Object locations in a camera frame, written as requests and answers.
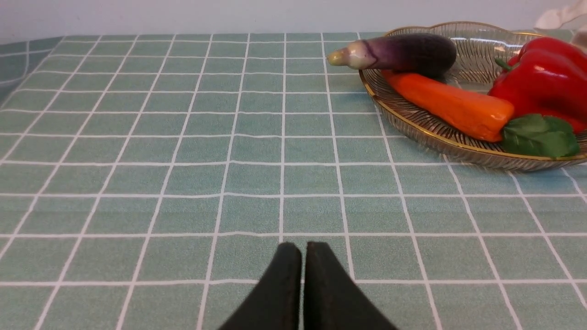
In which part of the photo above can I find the purple eggplant on plate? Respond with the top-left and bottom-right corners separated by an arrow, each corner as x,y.
327,32 -> 457,78

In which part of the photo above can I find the orange carrot with leaves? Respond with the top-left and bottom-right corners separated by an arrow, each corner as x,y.
382,70 -> 581,159

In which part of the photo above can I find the red bell pepper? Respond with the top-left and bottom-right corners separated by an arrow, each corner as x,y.
488,37 -> 587,134

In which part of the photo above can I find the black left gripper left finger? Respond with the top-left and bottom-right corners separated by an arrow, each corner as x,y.
220,242 -> 302,330

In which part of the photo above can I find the green checkered tablecloth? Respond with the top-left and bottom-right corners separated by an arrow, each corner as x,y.
0,32 -> 586,330

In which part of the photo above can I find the gold-rimmed glass plate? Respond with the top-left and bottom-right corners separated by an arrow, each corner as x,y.
359,21 -> 587,171

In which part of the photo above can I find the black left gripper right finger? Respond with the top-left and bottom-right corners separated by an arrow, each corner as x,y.
304,242 -> 397,330

